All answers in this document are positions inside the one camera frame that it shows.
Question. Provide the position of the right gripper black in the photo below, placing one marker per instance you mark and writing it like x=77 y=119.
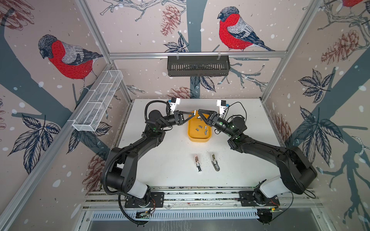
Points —
x=213 y=119

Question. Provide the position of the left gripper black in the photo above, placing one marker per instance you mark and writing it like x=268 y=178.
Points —
x=178 y=120

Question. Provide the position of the yellow plastic tray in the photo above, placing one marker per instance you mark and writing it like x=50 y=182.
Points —
x=198 y=136

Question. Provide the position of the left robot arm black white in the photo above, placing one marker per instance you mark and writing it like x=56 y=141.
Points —
x=120 y=170

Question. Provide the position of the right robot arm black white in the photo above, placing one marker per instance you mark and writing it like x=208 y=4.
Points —
x=296 y=171

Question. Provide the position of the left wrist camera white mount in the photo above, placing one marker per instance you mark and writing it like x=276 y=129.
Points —
x=174 y=102

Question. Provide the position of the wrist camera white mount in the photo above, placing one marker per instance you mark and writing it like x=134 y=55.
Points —
x=174 y=102
x=222 y=106

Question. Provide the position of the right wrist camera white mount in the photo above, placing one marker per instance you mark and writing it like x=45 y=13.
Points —
x=222 y=106

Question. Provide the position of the black wall basket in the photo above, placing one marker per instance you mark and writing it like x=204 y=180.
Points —
x=198 y=66

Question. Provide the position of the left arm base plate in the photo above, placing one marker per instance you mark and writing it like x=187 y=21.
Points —
x=150 y=200

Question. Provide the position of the white wire mesh shelf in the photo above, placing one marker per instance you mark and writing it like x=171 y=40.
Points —
x=93 y=111

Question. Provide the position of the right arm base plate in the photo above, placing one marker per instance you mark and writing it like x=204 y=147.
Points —
x=248 y=198

